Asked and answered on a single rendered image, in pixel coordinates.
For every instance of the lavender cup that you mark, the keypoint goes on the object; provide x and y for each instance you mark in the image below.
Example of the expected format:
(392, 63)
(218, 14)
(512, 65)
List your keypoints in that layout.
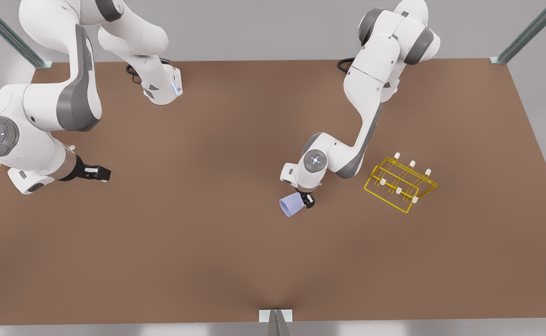
(292, 205)

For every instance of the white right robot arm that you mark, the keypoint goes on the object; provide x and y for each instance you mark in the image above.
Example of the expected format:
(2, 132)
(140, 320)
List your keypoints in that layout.
(30, 112)

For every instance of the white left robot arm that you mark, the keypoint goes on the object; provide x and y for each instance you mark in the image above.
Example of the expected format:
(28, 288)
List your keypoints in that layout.
(371, 79)

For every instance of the silver frame post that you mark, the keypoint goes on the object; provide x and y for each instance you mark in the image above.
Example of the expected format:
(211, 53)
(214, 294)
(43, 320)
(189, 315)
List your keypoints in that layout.
(276, 322)
(11, 35)
(527, 32)

